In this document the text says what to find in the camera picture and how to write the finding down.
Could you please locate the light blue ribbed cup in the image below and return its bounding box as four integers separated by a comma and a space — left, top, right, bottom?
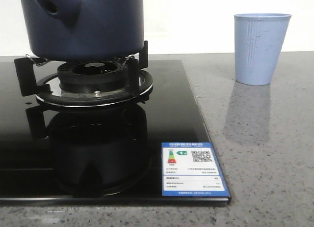
234, 13, 291, 85

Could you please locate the black pot support grate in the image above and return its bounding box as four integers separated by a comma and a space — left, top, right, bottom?
14, 41, 153, 108

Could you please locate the dark blue cooking pot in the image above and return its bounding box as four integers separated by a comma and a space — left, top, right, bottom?
21, 0, 144, 61

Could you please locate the blue energy efficiency label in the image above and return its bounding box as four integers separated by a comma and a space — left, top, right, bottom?
161, 142, 231, 200

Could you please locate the black round gas burner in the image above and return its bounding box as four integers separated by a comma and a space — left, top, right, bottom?
57, 62, 128, 93

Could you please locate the black glass gas stove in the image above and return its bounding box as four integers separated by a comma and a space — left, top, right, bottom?
0, 60, 231, 206

